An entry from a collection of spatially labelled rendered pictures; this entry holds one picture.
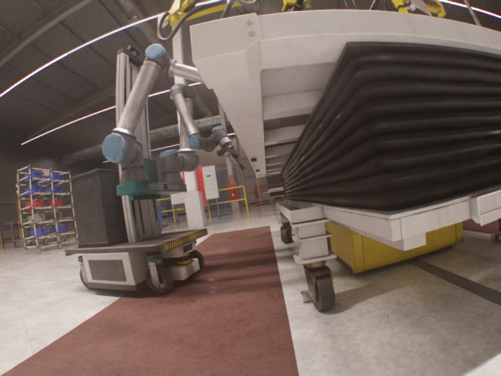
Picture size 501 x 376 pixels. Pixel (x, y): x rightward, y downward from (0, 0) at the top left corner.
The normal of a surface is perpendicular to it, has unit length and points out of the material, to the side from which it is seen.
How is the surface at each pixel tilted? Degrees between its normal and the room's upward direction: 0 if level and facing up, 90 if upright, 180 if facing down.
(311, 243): 90
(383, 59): 135
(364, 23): 90
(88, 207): 90
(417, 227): 90
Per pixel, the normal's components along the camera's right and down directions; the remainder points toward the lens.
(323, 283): -0.04, -0.69
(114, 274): -0.22, -0.01
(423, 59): 0.07, 0.67
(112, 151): 0.00, 0.04
